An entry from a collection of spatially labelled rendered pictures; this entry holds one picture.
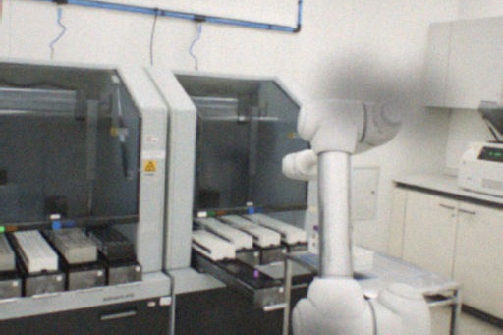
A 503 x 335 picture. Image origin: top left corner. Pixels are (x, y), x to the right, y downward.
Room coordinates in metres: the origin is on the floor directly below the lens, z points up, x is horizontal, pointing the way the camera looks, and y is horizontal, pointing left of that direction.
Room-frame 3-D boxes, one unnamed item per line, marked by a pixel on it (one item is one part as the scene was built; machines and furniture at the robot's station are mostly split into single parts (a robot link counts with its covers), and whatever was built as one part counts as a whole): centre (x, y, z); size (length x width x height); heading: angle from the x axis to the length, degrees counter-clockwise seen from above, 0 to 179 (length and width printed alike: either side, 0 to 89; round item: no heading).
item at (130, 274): (2.37, 0.64, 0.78); 0.73 x 0.14 x 0.09; 32
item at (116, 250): (2.17, 0.52, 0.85); 0.12 x 0.02 x 0.06; 122
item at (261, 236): (2.63, -0.03, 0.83); 0.30 x 0.10 x 0.06; 32
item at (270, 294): (2.22, 0.08, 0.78); 0.73 x 0.14 x 0.09; 32
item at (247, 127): (2.71, 0.11, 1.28); 0.61 x 0.51 x 0.63; 122
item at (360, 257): (2.23, -0.38, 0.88); 0.30 x 0.10 x 0.06; 32
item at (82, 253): (2.09, 0.65, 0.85); 0.12 x 0.02 x 0.06; 123
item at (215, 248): (2.38, 0.17, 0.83); 0.30 x 0.10 x 0.06; 32
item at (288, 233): (2.71, -0.16, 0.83); 0.30 x 0.10 x 0.06; 32
